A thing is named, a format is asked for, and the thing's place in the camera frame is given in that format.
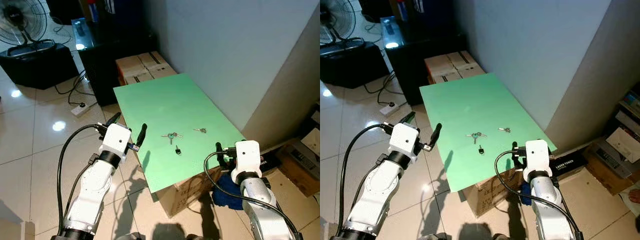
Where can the black-headed key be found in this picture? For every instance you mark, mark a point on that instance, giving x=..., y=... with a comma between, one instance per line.
x=481, y=149
x=178, y=150

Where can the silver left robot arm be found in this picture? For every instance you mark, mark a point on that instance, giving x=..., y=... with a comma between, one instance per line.
x=90, y=195
x=372, y=197

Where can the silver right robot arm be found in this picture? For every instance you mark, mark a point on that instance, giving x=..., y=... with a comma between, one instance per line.
x=547, y=205
x=260, y=200

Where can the white power strip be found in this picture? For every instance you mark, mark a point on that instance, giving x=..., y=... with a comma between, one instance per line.
x=80, y=109
x=390, y=108

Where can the single silver key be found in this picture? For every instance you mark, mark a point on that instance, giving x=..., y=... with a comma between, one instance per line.
x=505, y=129
x=200, y=130

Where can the key bunch with teal tag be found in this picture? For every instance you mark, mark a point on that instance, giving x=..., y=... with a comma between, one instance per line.
x=171, y=135
x=476, y=135

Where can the green board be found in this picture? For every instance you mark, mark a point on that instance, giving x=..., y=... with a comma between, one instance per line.
x=170, y=115
x=475, y=112

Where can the blue cloth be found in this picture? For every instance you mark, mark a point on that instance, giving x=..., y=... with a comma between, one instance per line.
x=227, y=192
x=525, y=194

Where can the black laser toner box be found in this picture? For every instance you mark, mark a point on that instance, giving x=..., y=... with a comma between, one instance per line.
x=267, y=162
x=570, y=164

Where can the printed cardboard box under board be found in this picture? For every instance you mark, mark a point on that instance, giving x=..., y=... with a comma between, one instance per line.
x=185, y=195
x=490, y=197

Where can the black cabinet with glass top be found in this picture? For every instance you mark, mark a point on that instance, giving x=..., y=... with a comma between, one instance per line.
x=115, y=55
x=425, y=55

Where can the brown cardboard box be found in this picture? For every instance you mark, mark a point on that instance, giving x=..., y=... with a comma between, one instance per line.
x=300, y=172
x=607, y=172

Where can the large black case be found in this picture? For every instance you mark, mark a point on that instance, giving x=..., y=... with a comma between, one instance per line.
x=37, y=65
x=350, y=64

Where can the shelf with paper stacks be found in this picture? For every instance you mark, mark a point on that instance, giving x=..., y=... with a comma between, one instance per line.
x=312, y=130
x=627, y=135

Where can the person's bare foot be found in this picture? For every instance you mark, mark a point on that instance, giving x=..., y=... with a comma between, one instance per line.
x=635, y=196

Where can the black standing fan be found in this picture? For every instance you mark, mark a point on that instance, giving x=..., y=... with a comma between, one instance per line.
x=20, y=20
x=335, y=17

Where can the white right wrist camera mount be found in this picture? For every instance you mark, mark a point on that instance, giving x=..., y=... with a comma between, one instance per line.
x=536, y=154
x=247, y=155

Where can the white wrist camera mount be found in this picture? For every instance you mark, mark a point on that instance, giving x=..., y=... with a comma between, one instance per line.
x=116, y=137
x=536, y=154
x=404, y=137
x=247, y=155

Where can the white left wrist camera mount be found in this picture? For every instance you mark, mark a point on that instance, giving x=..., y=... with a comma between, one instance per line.
x=404, y=137
x=116, y=137

